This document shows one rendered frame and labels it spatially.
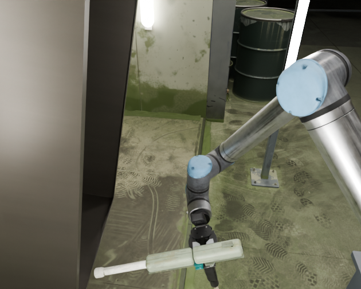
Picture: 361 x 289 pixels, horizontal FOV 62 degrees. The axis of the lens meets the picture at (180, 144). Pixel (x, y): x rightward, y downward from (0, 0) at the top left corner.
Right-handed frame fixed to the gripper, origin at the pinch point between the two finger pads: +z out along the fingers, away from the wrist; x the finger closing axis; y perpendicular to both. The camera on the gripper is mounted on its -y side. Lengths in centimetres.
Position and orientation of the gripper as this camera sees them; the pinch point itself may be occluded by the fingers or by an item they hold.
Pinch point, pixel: (205, 261)
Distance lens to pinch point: 104.3
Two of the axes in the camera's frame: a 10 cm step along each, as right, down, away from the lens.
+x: -9.7, 2.1, 0.9
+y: 2.2, 7.8, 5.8
